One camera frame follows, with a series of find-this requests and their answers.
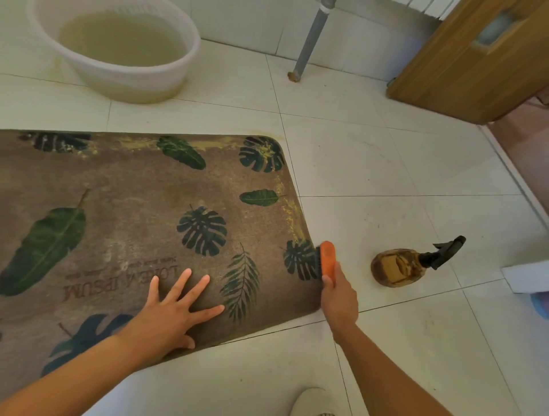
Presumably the grey metal pipe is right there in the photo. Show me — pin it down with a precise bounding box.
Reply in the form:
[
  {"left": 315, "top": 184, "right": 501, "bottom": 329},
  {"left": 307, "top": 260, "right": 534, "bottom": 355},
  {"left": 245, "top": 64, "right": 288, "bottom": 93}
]
[{"left": 287, "top": 0, "right": 335, "bottom": 82}]

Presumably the person's right forearm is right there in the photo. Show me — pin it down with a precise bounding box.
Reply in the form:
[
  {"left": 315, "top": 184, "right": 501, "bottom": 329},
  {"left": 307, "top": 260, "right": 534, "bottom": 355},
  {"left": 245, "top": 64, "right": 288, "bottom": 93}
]
[{"left": 332, "top": 321, "right": 454, "bottom": 416}]

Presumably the wooden door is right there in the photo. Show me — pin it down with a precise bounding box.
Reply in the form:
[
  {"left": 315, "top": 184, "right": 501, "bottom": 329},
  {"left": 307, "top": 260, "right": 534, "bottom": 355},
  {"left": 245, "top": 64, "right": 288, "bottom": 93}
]
[{"left": 386, "top": 0, "right": 549, "bottom": 126}]

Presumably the white box-shaped object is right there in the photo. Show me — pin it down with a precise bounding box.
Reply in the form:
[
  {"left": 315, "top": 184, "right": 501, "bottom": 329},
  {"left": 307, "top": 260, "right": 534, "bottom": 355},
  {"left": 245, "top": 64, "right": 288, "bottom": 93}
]
[{"left": 501, "top": 256, "right": 549, "bottom": 295}]

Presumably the person's left hand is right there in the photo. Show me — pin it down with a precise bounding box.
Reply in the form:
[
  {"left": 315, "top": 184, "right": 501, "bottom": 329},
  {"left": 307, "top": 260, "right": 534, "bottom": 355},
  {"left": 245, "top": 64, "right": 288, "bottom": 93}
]
[{"left": 114, "top": 269, "right": 225, "bottom": 370}]

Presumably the amber spray bottle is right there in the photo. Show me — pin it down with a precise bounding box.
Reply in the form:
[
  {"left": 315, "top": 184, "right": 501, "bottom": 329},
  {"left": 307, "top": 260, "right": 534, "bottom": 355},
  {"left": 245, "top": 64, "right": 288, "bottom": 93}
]
[{"left": 371, "top": 235, "right": 467, "bottom": 289}]

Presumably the white plastic basin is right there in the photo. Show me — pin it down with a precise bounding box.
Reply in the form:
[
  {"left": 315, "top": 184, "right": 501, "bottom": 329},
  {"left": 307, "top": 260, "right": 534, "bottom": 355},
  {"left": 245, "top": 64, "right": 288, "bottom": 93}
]
[{"left": 27, "top": 0, "right": 202, "bottom": 105}]

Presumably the person's right hand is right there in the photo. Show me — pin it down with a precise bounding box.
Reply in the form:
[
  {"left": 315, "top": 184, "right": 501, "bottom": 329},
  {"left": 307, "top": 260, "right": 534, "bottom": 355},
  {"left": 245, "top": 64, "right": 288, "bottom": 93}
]
[{"left": 320, "top": 261, "right": 359, "bottom": 343}]

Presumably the white radiator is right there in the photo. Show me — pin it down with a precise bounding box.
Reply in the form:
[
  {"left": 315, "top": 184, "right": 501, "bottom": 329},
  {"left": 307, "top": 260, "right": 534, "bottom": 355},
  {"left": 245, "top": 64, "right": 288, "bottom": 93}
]
[{"left": 388, "top": 0, "right": 462, "bottom": 20}]

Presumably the person's left forearm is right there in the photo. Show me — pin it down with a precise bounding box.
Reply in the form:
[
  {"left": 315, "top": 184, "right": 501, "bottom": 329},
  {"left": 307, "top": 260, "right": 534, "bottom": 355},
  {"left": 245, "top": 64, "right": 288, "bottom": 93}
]
[{"left": 0, "top": 333, "right": 144, "bottom": 416}]

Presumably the orange scrub brush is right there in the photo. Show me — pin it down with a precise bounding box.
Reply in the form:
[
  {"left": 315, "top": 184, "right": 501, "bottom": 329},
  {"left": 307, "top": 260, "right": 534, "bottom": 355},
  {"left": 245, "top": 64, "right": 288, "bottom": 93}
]
[{"left": 314, "top": 240, "right": 336, "bottom": 281}]

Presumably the brown leaf-print floor mat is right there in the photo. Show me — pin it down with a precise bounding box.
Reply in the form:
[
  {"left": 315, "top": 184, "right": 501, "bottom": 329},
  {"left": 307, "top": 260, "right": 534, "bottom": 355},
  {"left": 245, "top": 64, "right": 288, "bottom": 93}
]
[{"left": 0, "top": 130, "right": 326, "bottom": 401}]

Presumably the white shoe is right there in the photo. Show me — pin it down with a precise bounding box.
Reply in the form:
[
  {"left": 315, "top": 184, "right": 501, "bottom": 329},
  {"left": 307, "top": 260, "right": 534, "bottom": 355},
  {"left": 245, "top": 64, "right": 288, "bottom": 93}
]
[{"left": 288, "top": 387, "right": 339, "bottom": 416}]

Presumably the blue plastic object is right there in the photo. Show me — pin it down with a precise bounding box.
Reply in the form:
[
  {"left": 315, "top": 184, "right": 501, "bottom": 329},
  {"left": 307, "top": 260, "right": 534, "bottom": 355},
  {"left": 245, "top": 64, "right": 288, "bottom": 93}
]
[{"left": 530, "top": 291, "right": 549, "bottom": 321}]

